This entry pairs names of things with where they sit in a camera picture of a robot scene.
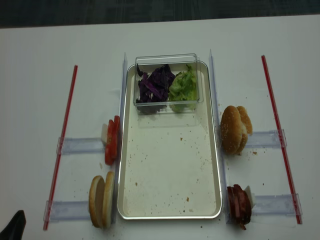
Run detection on clear plastic salad box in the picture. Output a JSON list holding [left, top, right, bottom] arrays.
[[133, 53, 203, 115]]

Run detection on right clear vertical rail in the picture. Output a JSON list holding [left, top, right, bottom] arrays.
[[208, 49, 233, 224]]

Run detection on clear rail lower right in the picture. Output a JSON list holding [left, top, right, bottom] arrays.
[[252, 194, 303, 217]]

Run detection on shredded purple cabbage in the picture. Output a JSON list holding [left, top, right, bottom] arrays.
[[135, 64, 175, 114]]

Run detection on metal baking tray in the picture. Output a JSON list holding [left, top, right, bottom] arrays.
[[117, 62, 222, 220]]

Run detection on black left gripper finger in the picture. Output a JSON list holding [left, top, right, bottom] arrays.
[[0, 210, 27, 240]]

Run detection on clear rail lower left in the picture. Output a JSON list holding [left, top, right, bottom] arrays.
[[43, 201, 91, 222]]

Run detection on green lettuce pile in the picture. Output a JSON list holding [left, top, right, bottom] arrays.
[[168, 64, 198, 102]]

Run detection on clear rail upper right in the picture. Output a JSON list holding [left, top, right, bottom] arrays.
[[245, 129, 287, 148]]

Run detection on red strip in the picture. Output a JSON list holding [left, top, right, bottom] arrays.
[[43, 65, 78, 231], [261, 55, 303, 225]]

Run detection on white tomato backstop block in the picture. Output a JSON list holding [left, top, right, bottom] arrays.
[[100, 123, 108, 146]]

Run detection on rear tomato slice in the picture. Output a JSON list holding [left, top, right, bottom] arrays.
[[111, 115, 120, 159]]

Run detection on sesame bun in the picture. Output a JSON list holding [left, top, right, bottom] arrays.
[[220, 105, 243, 155], [236, 106, 253, 155]]

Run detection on bun slice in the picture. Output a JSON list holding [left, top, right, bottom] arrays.
[[102, 171, 115, 229], [88, 175, 105, 228]]

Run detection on clear rail upper left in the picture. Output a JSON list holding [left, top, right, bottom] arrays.
[[56, 137, 105, 155]]

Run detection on left red strip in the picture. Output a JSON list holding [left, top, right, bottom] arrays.
[[43, 65, 78, 231]]

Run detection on sesame top bun front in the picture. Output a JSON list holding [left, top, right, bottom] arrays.
[[220, 105, 243, 155]]

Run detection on sliced meat patties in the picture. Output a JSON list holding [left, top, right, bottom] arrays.
[[227, 184, 252, 231]]

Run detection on white meat backstop block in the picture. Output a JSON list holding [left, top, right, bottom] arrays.
[[244, 185, 256, 209]]

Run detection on sesame top bun rear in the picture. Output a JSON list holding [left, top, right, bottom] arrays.
[[236, 106, 253, 155]]

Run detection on right red strip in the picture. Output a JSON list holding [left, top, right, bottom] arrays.
[[261, 55, 303, 225]]

